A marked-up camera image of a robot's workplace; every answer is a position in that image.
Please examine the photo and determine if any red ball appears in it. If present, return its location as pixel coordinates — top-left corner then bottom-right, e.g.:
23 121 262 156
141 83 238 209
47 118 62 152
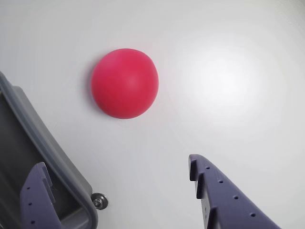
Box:
91 48 160 119

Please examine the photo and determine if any small metal bolt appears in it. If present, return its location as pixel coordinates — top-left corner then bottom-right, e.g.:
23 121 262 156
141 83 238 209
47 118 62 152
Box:
91 192 109 210

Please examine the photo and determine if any grey plastic container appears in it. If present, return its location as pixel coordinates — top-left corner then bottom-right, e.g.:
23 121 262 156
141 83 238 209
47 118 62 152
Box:
0 71 99 229

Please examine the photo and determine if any blue-grey gripper finger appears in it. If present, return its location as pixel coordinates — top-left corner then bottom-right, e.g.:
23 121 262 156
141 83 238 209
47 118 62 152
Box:
20 161 63 229
189 154 282 229

